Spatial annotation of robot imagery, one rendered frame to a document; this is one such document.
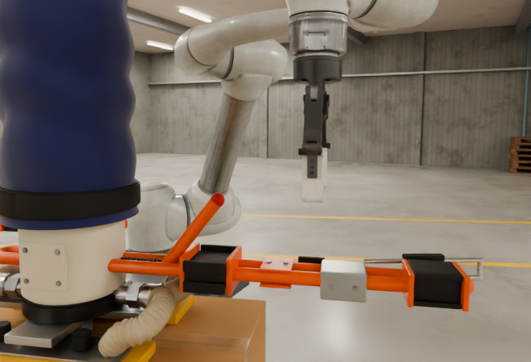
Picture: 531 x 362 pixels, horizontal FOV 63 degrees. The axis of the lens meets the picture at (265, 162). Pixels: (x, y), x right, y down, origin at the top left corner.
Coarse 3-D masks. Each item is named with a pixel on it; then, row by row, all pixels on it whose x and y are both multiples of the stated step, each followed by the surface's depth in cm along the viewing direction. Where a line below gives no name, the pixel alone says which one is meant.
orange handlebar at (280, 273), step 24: (0, 264) 76; (120, 264) 71; (144, 264) 71; (168, 264) 70; (240, 264) 72; (264, 264) 69; (288, 264) 69; (312, 264) 71; (288, 288) 67; (384, 288) 64
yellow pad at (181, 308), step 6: (186, 300) 85; (192, 300) 87; (180, 306) 82; (186, 306) 84; (174, 312) 80; (180, 312) 80; (108, 318) 81; (114, 318) 81; (120, 318) 81; (174, 318) 79; (180, 318) 80
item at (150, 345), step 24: (0, 336) 67; (72, 336) 65; (96, 336) 71; (0, 360) 64; (24, 360) 64; (48, 360) 64; (72, 360) 63; (96, 360) 63; (120, 360) 63; (144, 360) 65
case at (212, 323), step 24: (0, 312) 85; (192, 312) 86; (216, 312) 86; (240, 312) 86; (264, 312) 90; (168, 336) 76; (192, 336) 76; (216, 336) 76; (240, 336) 76; (264, 336) 90; (168, 360) 68; (192, 360) 68; (216, 360) 68; (240, 360) 68; (264, 360) 91
